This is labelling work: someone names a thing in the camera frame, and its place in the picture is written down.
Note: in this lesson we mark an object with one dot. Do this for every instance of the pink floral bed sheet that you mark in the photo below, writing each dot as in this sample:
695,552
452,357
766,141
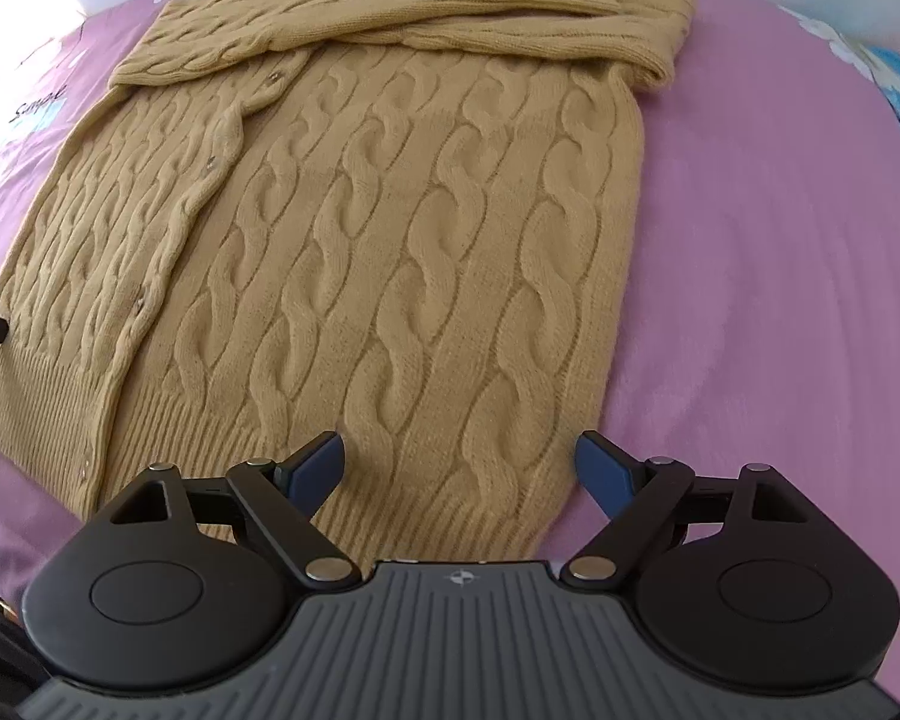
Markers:
757,240

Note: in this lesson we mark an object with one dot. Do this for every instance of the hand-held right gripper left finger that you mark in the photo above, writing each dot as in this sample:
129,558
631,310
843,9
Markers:
315,469

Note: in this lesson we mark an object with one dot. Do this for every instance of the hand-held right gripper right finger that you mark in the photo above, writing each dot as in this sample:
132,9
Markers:
604,472

